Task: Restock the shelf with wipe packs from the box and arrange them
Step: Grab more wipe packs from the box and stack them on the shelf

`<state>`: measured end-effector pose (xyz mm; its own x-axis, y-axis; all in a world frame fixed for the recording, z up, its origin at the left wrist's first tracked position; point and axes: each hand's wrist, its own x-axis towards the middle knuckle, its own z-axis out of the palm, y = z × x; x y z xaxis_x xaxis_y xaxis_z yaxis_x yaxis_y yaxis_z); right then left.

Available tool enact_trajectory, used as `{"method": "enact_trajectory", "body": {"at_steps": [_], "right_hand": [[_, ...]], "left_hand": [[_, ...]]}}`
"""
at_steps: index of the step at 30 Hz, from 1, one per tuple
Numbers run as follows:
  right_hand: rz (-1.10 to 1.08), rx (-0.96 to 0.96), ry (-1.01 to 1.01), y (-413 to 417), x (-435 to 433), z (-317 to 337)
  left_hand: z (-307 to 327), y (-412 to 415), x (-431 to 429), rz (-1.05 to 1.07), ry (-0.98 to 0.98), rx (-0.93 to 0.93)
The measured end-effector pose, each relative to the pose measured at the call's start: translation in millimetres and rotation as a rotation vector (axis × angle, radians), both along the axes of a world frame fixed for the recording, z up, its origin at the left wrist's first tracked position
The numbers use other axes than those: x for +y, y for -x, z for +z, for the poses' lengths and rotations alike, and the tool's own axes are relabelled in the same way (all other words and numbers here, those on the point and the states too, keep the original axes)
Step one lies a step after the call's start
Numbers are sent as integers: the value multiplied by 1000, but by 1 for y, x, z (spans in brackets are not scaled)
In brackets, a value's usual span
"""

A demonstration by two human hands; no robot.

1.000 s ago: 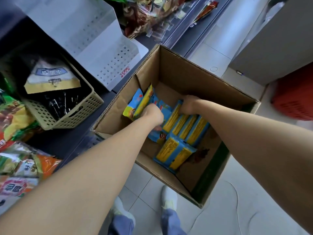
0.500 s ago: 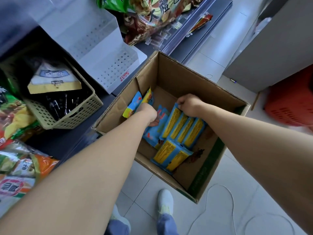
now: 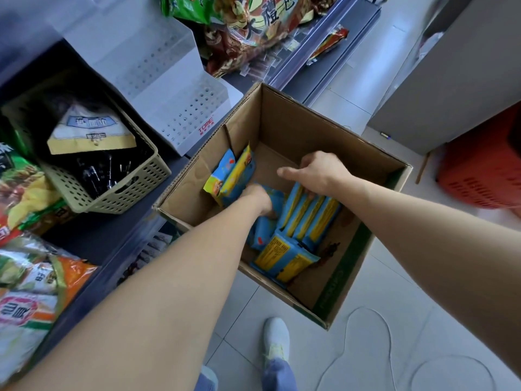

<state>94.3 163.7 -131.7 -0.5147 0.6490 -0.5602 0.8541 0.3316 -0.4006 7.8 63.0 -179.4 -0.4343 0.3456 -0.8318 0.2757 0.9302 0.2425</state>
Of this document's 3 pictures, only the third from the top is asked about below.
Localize white perforated plastic tray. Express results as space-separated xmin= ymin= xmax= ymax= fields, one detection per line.
xmin=65 ymin=8 xmax=244 ymax=157

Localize grey cabinet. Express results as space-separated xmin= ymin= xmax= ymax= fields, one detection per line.
xmin=368 ymin=0 xmax=521 ymax=155

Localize person's right hand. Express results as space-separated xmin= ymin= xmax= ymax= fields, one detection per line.
xmin=276 ymin=150 xmax=355 ymax=199

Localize brown snack bag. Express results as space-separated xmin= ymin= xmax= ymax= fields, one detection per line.
xmin=161 ymin=0 xmax=341 ymax=78

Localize beige plastic basket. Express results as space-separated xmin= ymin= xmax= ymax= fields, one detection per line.
xmin=2 ymin=68 xmax=171 ymax=215

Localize person's left forearm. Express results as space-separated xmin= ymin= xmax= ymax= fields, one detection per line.
xmin=16 ymin=191 xmax=271 ymax=391

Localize blue yellow wet wipes pack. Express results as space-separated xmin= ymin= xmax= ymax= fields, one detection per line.
xmin=246 ymin=187 xmax=285 ymax=252

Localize pile of blue wipe packets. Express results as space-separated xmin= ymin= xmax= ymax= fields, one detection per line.
xmin=203 ymin=144 xmax=342 ymax=286

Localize white shoe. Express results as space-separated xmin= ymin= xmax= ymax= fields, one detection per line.
xmin=262 ymin=317 xmax=290 ymax=363
xmin=199 ymin=365 xmax=219 ymax=391

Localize person's right forearm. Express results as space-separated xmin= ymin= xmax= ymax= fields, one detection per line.
xmin=329 ymin=174 xmax=521 ymax=379

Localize bundle of black hooks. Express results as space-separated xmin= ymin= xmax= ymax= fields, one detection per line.
xmin=75 ymin=152 xmax=135 ymax=200

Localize blue trousers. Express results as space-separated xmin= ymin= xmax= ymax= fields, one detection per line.
xmin=194 ymin=356 xmax=298 ymax=391

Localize brown cardboard box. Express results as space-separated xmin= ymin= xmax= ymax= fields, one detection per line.
xmin=153 ymin=81 xmax=414 ymax=331

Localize yellow white card packet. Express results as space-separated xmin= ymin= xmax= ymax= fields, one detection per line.
xmin=47 ymin=103 xmax=137 ymax=155

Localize person's left hand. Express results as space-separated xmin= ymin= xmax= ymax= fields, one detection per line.
xmin=240 ymin=184 xmax=277 ymax=219

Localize small red packet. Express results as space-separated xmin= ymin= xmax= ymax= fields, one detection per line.
xmin=305 ymin=26 xmax=350 ymax=66

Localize stack of red shopping baskets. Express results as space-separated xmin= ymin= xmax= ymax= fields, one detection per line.
xmin=437 ymin=103 xmax=521 ymax=218

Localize dark grey store shelf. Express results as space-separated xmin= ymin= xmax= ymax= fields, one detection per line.
xmin=0 ymin=0 xmax=382 ymax=363

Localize white striped snack bag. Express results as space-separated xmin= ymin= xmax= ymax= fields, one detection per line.
xmin=0 ymin=291 xmax=62 ymax=387

